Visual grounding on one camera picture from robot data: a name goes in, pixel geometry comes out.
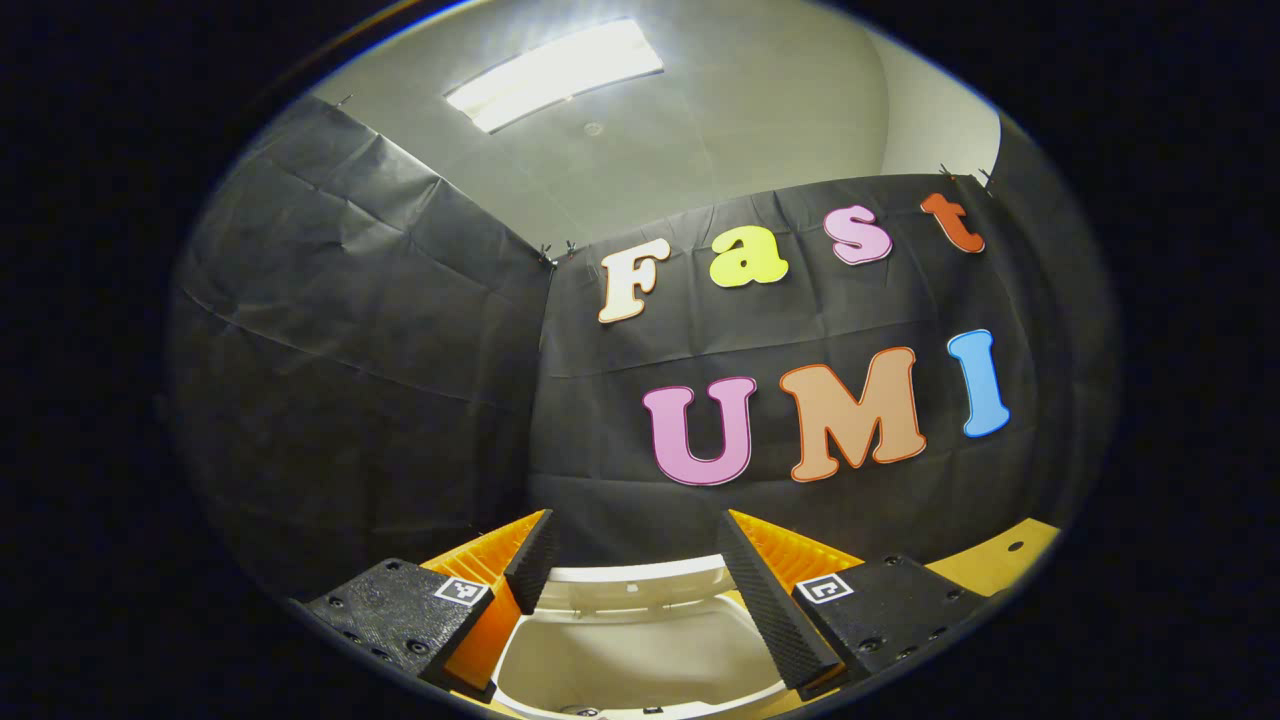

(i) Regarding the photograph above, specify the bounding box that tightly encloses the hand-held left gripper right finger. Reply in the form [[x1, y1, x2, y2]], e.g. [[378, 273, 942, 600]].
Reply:
[[714, 507, 993, 696]]

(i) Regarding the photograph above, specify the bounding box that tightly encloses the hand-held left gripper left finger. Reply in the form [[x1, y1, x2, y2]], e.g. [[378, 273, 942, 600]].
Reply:
[[300, 508, 559, 699]]

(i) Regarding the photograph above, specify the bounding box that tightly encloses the wooden desktop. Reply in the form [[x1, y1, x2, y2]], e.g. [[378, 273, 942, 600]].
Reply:
[[440, 517, 1061, 720]]

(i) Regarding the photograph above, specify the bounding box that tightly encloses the white desktop garbage bin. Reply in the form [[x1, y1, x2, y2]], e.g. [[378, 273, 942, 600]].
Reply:
[[490, 553, 793, 720]]

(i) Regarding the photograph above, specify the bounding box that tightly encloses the black backdrop cloth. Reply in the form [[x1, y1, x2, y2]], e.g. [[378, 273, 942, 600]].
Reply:
[[168, 95, 1116, 601]]

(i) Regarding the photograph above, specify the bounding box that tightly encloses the ceiling light panel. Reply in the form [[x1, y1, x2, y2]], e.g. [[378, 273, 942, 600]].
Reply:
[[444, 18, 665, 135]]

